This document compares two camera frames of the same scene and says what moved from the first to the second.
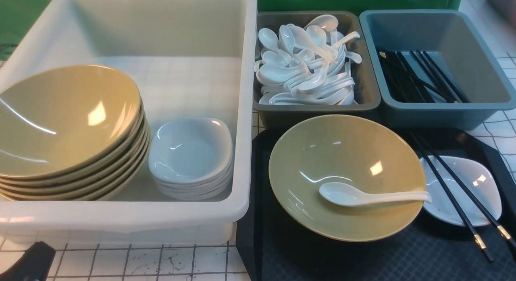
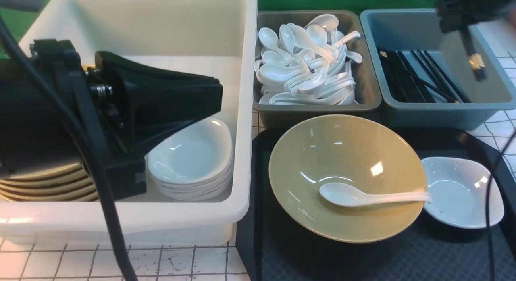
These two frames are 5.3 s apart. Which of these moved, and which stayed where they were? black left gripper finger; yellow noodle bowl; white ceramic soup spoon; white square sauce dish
Moved: black left gripper finger
Stayed: yellow noodle bowl; white square sauce dish; white ceramic soup spoon
